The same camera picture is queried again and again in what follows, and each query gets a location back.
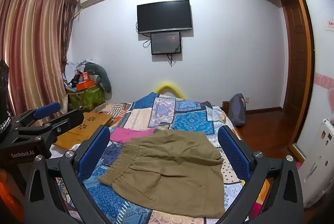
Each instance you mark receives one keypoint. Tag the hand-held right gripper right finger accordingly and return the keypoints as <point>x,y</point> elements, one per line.
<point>232,151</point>

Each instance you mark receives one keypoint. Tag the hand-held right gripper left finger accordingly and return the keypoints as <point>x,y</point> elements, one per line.
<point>94,153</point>

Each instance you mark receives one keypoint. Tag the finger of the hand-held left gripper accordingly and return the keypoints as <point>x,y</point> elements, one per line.
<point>67,119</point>
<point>48,109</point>

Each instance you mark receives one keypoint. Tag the khaki elastic-waist shorts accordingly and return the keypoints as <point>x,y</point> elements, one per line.
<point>169,169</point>

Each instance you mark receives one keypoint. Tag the wooden lap table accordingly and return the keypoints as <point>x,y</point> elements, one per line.
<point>78,132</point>

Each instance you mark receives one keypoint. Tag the green patterned bag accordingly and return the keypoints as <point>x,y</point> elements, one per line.
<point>88,98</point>

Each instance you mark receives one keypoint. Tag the pink cloth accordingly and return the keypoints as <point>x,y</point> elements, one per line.
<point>122,135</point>

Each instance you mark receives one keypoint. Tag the orange box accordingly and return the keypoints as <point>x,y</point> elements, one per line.
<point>84,84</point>

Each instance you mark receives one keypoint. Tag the grey backpack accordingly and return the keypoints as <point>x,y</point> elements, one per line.
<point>237,109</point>

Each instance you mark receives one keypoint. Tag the orange striped blanket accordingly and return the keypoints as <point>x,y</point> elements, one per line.
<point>114,110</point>

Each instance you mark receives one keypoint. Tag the orange red cloth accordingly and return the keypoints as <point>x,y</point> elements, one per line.
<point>7,195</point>

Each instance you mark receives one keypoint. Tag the blue patchwork blanket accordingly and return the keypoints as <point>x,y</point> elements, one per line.
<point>193,119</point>

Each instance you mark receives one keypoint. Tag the striped pink curtain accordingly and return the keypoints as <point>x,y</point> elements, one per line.
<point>31,44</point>

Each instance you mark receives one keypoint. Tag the brown patterned curtain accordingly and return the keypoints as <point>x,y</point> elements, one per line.
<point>69,31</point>

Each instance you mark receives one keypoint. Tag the wooden door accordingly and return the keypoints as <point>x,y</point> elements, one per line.
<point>294,57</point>

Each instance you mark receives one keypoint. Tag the small black monitor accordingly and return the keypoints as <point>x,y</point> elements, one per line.
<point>165,42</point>

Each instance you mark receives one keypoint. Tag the frosted sliding wardrobe door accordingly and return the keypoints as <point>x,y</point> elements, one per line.
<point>321,57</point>

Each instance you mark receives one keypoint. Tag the wall socket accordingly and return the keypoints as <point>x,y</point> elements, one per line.
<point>247,100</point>

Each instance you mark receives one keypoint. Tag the black wall television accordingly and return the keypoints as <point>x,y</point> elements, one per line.
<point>164,16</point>

